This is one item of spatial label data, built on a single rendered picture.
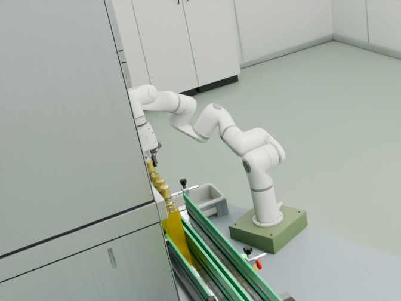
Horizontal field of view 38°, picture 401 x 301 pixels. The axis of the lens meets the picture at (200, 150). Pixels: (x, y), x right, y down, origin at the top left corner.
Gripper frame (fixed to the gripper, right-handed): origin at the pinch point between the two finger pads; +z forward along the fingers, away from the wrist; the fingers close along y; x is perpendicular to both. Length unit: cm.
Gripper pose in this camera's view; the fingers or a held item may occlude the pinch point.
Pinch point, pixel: (148, 163)
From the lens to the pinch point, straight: 222.7
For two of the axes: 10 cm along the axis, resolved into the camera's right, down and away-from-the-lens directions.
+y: 9.0, -3.2, 2.9
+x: -3.3, -0.9, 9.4
